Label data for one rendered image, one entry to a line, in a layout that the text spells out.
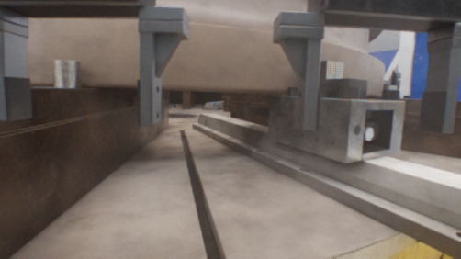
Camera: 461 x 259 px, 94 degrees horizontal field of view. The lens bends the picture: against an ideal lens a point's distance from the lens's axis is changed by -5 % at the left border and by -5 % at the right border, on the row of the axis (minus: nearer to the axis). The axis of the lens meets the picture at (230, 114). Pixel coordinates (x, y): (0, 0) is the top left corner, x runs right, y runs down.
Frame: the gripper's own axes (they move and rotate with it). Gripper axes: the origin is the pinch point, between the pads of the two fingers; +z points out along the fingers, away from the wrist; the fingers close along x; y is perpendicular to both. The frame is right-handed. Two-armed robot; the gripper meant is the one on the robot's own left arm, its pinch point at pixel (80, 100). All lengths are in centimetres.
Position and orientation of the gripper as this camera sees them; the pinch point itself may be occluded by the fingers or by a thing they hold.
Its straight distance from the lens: 25.3
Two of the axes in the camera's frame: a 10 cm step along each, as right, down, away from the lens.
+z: -0.3, 9.9, 1.0
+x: -10.0, -0.3, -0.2
